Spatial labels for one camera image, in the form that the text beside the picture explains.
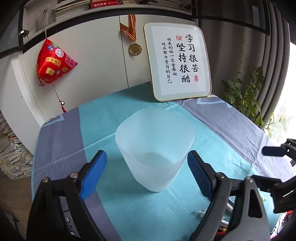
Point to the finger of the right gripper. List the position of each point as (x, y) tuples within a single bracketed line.
[(274, 151)]

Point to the translucent white plastic cup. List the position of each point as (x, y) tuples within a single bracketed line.
[(154, 143)]

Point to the framed calligraphy board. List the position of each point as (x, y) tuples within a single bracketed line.
[(178, 61)]

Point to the gold medal with striped ribbon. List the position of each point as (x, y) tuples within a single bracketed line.
[(130, 31)]

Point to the white cabinet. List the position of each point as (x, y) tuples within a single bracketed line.
[(104, 66)]

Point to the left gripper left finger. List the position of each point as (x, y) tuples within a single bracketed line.
[(91, 173)]

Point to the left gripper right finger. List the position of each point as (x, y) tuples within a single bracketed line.
[(203, 173)]

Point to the red pyramid hanging ornament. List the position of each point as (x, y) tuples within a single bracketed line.
[(52, 64)]

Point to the green potted plant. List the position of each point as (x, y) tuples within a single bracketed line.
[(244, 97)]

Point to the grey curtain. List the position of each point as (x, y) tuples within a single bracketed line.
[(241, 36)]

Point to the stack of books on floor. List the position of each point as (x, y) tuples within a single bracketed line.
[(16, 159)]

